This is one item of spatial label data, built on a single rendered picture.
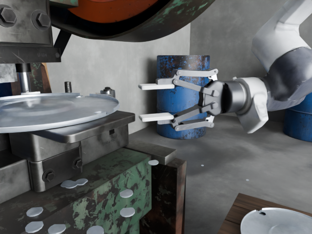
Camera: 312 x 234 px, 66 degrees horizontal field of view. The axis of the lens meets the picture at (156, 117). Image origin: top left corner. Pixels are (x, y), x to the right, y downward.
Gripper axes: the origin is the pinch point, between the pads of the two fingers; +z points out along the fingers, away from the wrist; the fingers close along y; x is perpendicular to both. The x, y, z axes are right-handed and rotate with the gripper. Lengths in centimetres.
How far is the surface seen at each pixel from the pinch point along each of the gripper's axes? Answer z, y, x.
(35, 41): 21.5, 11.9, -2.1
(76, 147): 16.2, -7.3, 2.3
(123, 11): 0.5, 21.2, -26.6
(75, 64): 14, -2, -169
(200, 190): -59, -80, -77
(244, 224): -31, -42, -4
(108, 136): 8.9, -9.2, -7.1
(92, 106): 12.8, 0.4, 1.5
